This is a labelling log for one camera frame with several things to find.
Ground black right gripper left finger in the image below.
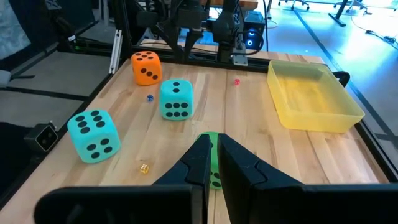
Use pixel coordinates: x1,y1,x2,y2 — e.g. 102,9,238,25
33,134,213,224

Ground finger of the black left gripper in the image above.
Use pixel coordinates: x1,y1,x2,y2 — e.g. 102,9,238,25
189,28,203,62
182,29,192,62

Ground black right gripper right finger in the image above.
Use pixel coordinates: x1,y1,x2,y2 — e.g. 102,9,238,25
216,133,398,224

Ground large green foam die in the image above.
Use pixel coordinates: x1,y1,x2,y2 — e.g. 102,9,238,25
195,131,223,190

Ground large teal foam die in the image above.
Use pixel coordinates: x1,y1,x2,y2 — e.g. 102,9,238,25
67,108,122,164
159,78,194,121

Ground large orange foam die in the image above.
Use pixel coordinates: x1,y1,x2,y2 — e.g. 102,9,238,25
130,50,163,86

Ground black computer blue lights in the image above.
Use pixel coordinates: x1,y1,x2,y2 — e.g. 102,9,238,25
243,12,267,50

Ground silver aluminium bar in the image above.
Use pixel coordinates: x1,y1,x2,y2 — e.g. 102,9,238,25
108,29,123,75

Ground yellow translucent plastic bin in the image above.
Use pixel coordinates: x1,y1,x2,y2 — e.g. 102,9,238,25
266,60,366,134

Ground office chair base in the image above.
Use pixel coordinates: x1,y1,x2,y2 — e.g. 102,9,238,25
277,0,311,11

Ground black table clamp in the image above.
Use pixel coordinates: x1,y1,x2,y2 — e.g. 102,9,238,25
331,70,351,88

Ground black desk leg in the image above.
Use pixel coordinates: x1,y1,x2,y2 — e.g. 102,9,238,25
328,0,373,27

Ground silver metal bracket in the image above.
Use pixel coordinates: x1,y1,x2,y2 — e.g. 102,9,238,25
232,54,249,67

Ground small black table camera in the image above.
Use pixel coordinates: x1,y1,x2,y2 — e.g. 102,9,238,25
24,123,59,153

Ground black floor cable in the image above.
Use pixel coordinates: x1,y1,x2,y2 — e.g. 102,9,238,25
350,12,398,50

